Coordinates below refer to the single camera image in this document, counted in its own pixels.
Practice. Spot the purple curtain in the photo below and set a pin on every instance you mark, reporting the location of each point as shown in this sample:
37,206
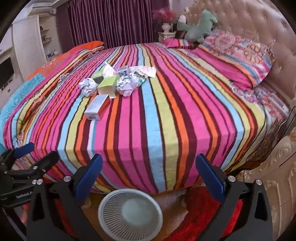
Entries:
111,20

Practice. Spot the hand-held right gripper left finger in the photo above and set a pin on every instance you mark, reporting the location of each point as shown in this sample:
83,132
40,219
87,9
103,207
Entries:
90,178

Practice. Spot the small blue white box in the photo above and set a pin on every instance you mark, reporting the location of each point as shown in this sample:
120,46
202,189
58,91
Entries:
122,70

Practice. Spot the beige tufted headboard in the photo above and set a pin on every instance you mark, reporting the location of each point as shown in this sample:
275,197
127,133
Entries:
254,18

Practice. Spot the striped colourful blanket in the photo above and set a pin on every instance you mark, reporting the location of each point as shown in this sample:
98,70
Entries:
161,115

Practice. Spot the white wrapper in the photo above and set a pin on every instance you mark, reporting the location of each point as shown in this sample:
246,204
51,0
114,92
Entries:
148,70

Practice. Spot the green white packet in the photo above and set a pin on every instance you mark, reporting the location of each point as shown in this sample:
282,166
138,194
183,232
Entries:
140,78

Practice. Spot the white television stand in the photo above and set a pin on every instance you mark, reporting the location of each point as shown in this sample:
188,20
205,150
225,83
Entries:
9,89

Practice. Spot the carved cream bed frame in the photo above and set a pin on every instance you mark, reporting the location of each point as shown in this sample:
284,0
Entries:
279,185

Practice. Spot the white tissue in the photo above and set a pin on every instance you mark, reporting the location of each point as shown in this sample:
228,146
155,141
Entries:
108,70

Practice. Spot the floral bedsheet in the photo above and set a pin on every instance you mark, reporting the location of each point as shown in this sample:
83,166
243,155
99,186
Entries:
266,104

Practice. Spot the light green box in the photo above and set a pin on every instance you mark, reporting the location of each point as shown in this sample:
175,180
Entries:
107,85

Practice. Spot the small striped pillow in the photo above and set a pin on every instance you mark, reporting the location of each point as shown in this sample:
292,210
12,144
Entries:
178,42

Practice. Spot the red flowers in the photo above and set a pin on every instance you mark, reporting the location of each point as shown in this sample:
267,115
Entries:
163,15

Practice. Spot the black television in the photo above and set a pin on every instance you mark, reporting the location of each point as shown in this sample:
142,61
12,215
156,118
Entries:
5,71

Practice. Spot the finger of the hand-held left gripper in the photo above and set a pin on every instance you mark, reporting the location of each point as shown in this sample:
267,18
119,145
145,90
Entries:
24,149
47,160

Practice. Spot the white mesh wastebasket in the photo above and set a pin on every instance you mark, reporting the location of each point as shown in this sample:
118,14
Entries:
111,208

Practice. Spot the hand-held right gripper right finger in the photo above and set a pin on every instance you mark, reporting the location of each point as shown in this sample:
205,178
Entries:
209,178

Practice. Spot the white nightstand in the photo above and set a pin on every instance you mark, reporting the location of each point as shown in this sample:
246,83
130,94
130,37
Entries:
167,36

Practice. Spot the small green carton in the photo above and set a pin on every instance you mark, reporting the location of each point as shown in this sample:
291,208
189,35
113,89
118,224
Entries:
97,78

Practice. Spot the white paper ball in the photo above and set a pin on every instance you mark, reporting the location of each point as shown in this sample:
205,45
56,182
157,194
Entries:
126,86
87,87

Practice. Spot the green plush toy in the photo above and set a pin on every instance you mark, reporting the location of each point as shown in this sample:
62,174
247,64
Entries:
196,27

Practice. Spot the white shelf cabinet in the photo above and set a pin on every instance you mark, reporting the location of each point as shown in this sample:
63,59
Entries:
27,46

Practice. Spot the white rectangular box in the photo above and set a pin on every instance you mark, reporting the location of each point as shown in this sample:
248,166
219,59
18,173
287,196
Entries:
96,106

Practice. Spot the large floral pillow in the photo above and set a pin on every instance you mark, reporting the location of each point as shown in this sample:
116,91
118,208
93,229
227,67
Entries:
231,55

